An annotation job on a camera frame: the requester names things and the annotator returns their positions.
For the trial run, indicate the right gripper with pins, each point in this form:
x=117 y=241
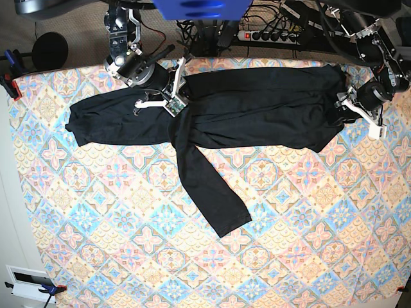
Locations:
x=136 y=69

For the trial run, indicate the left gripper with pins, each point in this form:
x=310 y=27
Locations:
x=366 y=103

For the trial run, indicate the black t-shirt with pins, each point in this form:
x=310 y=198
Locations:
x=265 y=106

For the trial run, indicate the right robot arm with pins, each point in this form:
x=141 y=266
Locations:
x=123 y=23

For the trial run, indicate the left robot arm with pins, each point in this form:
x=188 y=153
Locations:
x=391 y=73

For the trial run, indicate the black round stool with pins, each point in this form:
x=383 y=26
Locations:
x=49 y=52

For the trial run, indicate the white power strip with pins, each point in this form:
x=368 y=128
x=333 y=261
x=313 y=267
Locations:
x=279 y=38

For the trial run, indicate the patterned colourful tablecloth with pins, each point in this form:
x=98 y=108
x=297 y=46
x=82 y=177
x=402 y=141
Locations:
x=116 y=227

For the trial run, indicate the red blue clamp top left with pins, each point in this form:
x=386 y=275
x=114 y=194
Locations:
x=16 y=69

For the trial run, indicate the black clamp bottom right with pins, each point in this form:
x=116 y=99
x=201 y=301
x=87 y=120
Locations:
x=402 y=289

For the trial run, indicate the blue clamp bottom left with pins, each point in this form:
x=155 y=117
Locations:
x=46 y=289

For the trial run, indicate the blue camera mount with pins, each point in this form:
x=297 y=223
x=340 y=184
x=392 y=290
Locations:
x=226 y=10

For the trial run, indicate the white wall vent box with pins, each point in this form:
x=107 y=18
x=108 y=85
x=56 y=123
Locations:
x=27 y=282

